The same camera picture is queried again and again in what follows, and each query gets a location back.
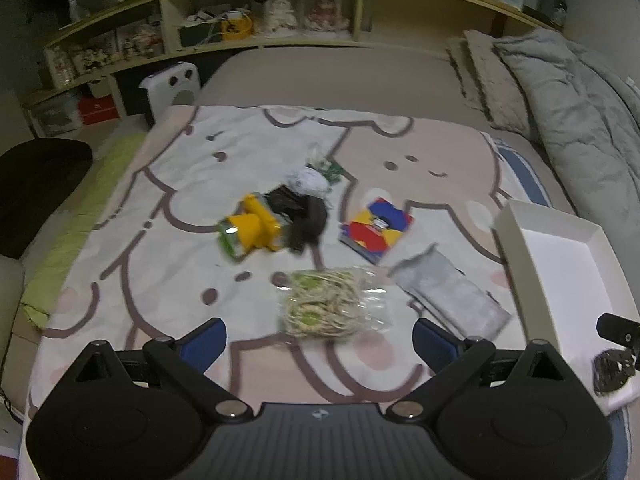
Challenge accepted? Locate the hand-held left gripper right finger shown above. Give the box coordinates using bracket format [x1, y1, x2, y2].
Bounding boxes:
[387, 317, 568, 421]

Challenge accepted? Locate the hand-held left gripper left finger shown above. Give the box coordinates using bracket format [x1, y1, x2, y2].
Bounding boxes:
[70, 317, 251, 421]

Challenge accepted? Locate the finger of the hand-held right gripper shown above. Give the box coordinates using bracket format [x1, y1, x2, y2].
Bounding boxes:
[597, 312, 640, 347]

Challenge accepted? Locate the grey foil packet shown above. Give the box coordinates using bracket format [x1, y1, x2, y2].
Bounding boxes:
[389, 244, 512, 338]

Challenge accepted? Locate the white cardboard box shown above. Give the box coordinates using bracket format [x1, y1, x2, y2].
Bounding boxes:
[492, 199, 640, 348]

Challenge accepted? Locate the clear bag of rubber bands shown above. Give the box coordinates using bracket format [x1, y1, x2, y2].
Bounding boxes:
[272, 266, 391, 343]

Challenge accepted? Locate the yellow toy flashlight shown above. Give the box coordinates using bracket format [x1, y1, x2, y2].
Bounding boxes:
[217, 192, 283, 261]

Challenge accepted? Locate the black cloth pouch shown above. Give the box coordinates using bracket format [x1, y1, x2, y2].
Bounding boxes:
[265, 185, 329, 254]

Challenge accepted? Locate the white cloth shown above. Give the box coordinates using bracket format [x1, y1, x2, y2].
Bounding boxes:
[286, 167, 331, 201]

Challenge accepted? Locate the dark patterned object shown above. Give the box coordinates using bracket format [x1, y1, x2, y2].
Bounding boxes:
[592, 349, 638, 397]

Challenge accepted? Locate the printed cartoon blanket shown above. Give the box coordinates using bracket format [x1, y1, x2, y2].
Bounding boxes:
[22, 105, 631, 480]

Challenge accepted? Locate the light green cloth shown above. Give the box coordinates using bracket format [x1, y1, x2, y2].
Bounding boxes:
[22, 135, 147, 327]

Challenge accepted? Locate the blue striped cloth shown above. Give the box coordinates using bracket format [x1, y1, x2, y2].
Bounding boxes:
[492, 140, 552, 207]

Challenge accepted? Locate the small green packet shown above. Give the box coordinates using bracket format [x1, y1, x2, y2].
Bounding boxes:
[306, 142, 347, 187]

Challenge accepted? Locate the grey quilted duvet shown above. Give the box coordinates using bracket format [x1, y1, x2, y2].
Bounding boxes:
[492, 27, 640, 241]

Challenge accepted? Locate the black chair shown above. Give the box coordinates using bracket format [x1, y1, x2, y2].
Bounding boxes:
[0, 139, 94, 261]

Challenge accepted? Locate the white fan heater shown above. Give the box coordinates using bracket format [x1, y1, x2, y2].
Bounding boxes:
[138, 62, 202, 127]

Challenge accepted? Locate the red box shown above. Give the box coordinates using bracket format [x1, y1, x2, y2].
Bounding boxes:
[78, 95, 119, 124]

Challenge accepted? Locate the beige fuzzy pillow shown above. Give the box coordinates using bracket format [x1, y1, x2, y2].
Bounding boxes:
[446, 30, 532, 137]

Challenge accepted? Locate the beige bed sheet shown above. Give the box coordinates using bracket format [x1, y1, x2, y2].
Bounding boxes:
[197, 46, 581, 221]

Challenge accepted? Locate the yellow container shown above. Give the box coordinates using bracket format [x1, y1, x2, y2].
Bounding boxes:
[220, 14, 254, 42]

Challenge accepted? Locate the long wooden shelf unit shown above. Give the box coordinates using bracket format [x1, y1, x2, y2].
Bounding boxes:
[24, 0, 566, 133]

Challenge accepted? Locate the clear doll jar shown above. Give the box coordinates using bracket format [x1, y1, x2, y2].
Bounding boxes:
[300, 0, 351, 31]
[262, 0, 302, 31]

